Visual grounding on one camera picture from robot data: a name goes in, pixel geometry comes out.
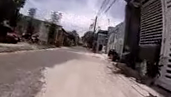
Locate distant tree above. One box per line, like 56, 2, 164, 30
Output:
80, 29, 96, 50

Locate small grey building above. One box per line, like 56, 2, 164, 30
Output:
91, 28, 110, 55

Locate utility pole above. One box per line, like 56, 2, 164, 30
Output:
89, 15, 99, 50

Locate pale grey building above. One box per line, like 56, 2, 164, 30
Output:
103, 19, 129, 59

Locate grey asphalt road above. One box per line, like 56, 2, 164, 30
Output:
0, 32, 171, 97

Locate thin tall tree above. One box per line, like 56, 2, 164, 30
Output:
24, 6, 39, 36
45, 10, 63, 45

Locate low grey building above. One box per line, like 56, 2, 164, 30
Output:
13, 14, 78, 50

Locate parked motorcycles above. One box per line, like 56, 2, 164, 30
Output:
21, 31, 41, 45

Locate plants by gate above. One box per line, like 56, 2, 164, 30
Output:
133, 50, 168, 82

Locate red car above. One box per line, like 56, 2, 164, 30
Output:
0, 28, 23, 46

